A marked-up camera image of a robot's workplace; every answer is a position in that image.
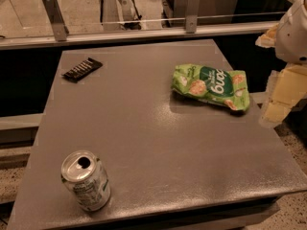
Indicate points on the black rxbar chocolate bar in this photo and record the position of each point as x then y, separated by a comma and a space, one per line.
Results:
82, 70

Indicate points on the white rounded gripper body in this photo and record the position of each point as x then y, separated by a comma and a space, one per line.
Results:
294, 35

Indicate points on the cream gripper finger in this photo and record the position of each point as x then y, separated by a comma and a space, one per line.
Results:
285, 89
267, 40

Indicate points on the left metal bracket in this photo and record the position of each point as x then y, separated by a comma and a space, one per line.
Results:
59, 28

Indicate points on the right metal bracket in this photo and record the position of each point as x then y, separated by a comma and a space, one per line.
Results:
191, 16

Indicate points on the green chip bag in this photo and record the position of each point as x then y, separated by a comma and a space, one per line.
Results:
213, 86

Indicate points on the silver green 7up can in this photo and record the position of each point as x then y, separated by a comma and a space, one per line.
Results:
85, 177

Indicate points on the metal bracket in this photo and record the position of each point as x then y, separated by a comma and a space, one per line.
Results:
191, 16
59, 28

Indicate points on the grey metal rail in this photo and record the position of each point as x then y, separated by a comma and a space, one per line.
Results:
136, 36

